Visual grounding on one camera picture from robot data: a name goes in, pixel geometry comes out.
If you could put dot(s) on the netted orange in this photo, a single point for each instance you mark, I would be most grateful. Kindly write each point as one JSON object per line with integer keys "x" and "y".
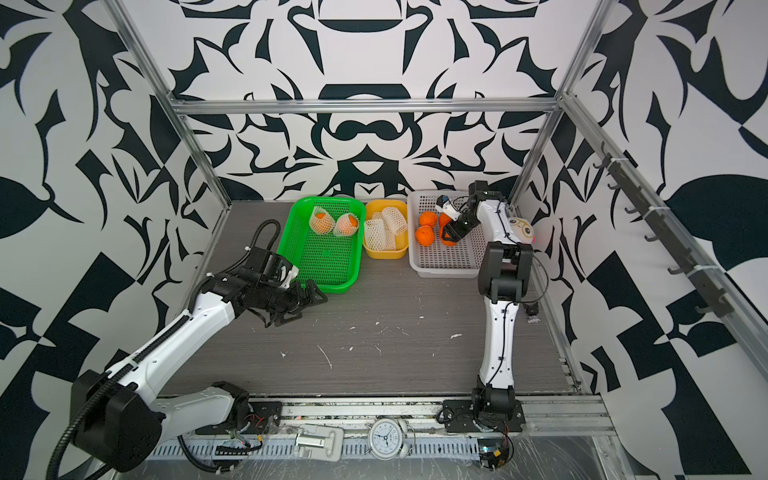
{"x": 424, "y": 235}
{"x": 321, "y": 221}
{"x": 444, "y": 219}
{"x": 446, "y": 240}
{"x": 346, "y": 225}

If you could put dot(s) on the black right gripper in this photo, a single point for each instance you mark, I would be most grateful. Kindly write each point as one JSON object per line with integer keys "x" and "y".
{"x": 454, "y": 231}

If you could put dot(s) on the small circuit board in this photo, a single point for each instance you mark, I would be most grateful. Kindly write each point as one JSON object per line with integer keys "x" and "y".
{"x": 494, "y": 453}

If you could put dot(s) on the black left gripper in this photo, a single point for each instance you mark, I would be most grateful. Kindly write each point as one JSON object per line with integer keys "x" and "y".
{"x": 300, "y": 301}

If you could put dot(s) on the pink white plush doll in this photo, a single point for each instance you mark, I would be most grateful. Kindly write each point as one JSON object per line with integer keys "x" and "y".
{"x": 523, "y": 230}

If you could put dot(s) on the green plastic basket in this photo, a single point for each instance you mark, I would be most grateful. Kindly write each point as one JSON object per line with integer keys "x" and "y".
{"x": 332, "y": 262}

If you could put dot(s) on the small black figurine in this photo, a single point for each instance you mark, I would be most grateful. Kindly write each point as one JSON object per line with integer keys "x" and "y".
{"x": 532, "y": 312}

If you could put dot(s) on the white foam net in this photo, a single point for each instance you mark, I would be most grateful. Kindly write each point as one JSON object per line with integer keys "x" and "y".
{"x": 375, "y": 233}
{"x": 394, "y": 220}

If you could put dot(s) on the white perforated plastic basket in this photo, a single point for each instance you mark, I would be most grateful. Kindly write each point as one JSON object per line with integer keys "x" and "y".
{"x": 439, "y": 260}

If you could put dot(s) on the white rectangular device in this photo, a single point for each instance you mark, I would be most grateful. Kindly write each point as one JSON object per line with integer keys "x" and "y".
{"x": 315, "y": 442}

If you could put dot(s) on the yellow plastic tub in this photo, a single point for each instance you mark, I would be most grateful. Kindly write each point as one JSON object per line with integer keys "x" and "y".
{"x": 397, "y": 245}

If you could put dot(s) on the white analog clock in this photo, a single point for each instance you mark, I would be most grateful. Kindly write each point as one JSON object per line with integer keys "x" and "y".
{"x": 387, "y": 439}

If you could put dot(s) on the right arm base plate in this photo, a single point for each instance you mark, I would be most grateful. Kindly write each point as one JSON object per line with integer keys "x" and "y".
{"x": 459, "y": 416}

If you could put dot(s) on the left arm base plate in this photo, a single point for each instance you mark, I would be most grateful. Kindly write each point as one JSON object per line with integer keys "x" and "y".
{"x": 259, "y": 417}

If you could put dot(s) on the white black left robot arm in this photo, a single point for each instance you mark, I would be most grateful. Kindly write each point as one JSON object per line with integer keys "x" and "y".
{"x": 118, "y": 417}

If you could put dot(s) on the orange being unwrapped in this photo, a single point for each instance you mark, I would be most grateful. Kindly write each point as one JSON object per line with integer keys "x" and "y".
{"x": 428, "y": 219}

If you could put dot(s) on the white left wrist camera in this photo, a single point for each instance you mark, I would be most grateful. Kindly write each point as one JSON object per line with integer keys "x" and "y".
{"x": 288, "y": 275}

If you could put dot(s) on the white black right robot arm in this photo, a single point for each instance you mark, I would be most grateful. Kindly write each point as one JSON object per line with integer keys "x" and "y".
{"x": 503, "y": 280}

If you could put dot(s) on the black hook rail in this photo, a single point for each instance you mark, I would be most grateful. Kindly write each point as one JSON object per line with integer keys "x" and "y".
{"x": 667, "y": 229}

